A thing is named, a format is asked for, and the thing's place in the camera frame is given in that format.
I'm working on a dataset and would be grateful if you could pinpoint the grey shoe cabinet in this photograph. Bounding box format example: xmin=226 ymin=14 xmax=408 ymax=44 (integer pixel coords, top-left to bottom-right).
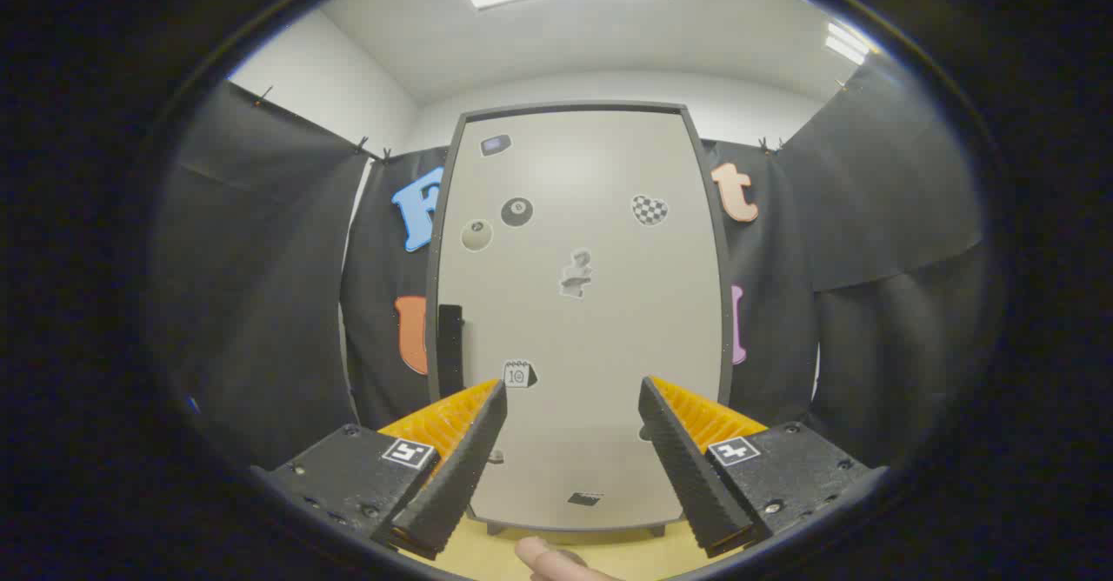
xmin=424 ymin=100 xmax=736 ymax=538

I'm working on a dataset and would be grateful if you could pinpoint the grey shoe cabinet door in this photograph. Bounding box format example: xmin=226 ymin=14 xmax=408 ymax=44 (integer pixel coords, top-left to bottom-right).
xmin=437 ymin=110 xmax=724 ymax=532

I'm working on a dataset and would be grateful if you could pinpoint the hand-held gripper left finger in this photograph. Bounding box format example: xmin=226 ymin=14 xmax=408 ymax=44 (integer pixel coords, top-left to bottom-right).
xmin=250 ymin=378 xmax=509 ymax=562

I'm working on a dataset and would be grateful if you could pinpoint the small ceiling light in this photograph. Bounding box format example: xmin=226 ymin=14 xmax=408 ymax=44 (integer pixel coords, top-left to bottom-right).
xmin=824 ymin=23 xmax=873 ymax=66

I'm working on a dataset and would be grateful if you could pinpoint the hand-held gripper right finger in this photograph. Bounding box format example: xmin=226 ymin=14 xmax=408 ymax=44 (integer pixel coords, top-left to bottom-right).
xmin=637 ymin=376 xmax=890 ymax=559

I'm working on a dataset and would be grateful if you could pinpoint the black backdrop cloth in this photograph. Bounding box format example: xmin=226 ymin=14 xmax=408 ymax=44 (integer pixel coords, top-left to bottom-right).
xmin=148 ymin=55 xmax=988 ymax=477

